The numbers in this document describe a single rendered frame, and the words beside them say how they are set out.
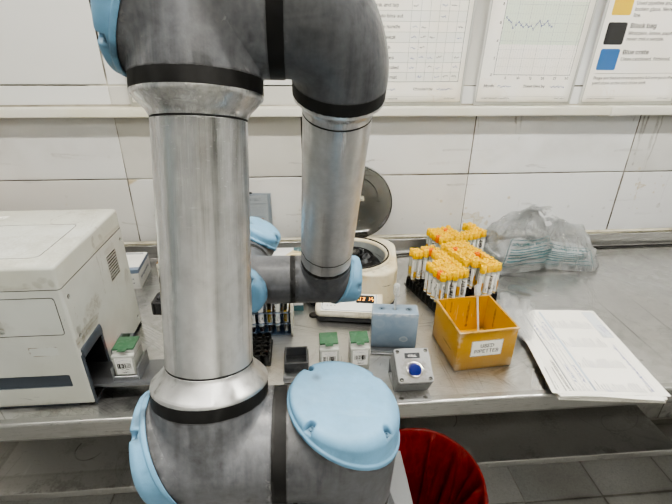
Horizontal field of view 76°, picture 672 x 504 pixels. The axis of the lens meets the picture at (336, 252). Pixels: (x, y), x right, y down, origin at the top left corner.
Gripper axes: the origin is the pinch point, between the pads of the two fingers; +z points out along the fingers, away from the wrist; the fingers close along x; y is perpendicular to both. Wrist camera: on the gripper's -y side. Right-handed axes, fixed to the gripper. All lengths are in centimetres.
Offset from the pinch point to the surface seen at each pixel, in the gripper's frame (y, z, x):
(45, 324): -22.9, -3.0, -4.5
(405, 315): 38.9, -28.2, 7.0
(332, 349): 26.9, -16.5, 1.8
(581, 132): 81, -86, 60
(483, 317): 60, -34, 13
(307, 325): 25.5, -9.2, 18.5
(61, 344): -19.4, 0.0, -4.5
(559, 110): 68, -86, 56
